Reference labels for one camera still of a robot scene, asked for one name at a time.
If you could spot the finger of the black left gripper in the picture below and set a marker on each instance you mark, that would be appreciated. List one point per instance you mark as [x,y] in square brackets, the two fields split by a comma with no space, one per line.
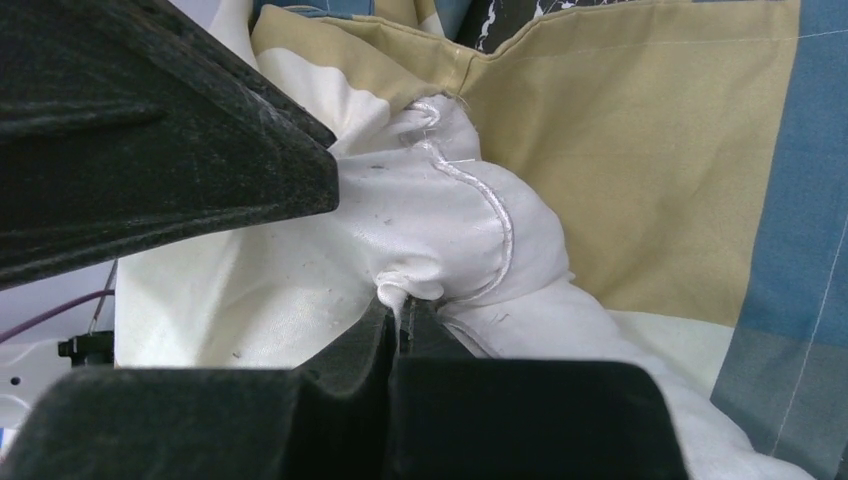
[125,126]

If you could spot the blue beige white pillowcase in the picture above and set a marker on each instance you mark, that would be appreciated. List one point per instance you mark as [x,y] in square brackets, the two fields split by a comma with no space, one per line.
[695,154]

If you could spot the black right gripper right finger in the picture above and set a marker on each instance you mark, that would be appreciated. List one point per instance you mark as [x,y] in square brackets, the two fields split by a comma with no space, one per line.
[456,416]

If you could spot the white pillow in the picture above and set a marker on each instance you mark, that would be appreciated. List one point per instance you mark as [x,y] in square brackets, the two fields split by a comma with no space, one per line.
[422,215]

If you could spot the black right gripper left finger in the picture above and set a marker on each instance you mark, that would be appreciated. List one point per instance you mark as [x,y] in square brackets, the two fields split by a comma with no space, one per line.
[325,419]

